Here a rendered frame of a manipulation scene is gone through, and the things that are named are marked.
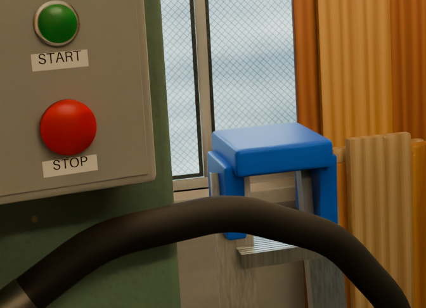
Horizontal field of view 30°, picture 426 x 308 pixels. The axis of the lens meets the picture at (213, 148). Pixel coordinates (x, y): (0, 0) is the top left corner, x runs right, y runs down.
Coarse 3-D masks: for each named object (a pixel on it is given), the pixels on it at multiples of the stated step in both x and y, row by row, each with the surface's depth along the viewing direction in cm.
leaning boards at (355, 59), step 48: (336, 0) 180; (384, 0) 183; (336, 48) 182; (384, 48) 185; (336, 96) 184; (384, 96) 187; (336, 144) 186; (384, 144) 175; (384, 192) 177; (384, 240) 179
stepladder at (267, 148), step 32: (256, 128) 134; (288, 128) 133; (224, 160) 126; (256, 160) 120; (288, 160) 122; (320, 160) 123; (224, 192) 123; (320, 192) 127; (224, 256) 127; (256, 256) 125; (288, 256) 127; (320, 256) 128; (224, 288) 128; (256, 288) 128; (320, 288) 131
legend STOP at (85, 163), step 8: (56, 160) 43; (64, 160) 43; (72, 160) 44; (80, 160) 44; (88, 160) 44; (96, 160) 44; (48, 168) 43; (56, 168) 43; (64, 168) 43; (72, 168) 44; (80, 168) 44; (88, 168) 44; (96, 168) 44; (48, 176) 43
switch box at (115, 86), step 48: (0, 0) 40; (48, 0) 41; (96, 0) 42; (0, 48) 41; (48, 48) 42; (96, 48) 43; (144, 48) 44; (0, 96) 41; (48, 96) 42; (96, 96) 43; (144, 96) 44; (0, 144) 42; (96, 144) 44; (144, 144) 45; (0, 192) 42; (48, 192) 44
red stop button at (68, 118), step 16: (48, 112) 42; (64, 112) 42; (80, 112) 42; (48, 128) 42; (64, 128) 42; (80, 128) 42; (96, 128) 43; (48, 144) 42; (64, 144) 42; (80, 144) 42
